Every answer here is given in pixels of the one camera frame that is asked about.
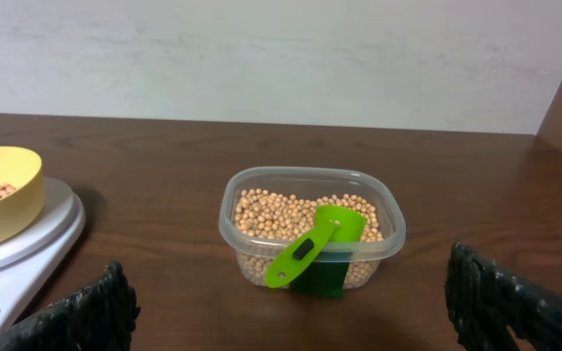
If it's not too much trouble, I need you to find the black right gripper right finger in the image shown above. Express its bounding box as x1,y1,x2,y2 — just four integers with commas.
445,242,562,351

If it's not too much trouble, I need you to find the clear container of soybeans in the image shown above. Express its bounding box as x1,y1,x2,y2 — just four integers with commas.
219,167,406,291

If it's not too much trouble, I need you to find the green plastic scoop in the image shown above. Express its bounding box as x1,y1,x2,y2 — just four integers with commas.
264,206,366,289

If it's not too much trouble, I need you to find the yellow plastic bowl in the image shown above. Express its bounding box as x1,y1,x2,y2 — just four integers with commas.
0,146,45,243

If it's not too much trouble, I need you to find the dark green tape strip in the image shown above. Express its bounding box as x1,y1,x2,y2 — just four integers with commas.
290,253,351,298

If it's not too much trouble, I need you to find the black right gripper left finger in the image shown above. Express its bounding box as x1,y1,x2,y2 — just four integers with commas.
0,261,141,351

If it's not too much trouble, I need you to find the white digital kitchen scale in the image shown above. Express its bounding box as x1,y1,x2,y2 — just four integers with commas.
0,175,87,347

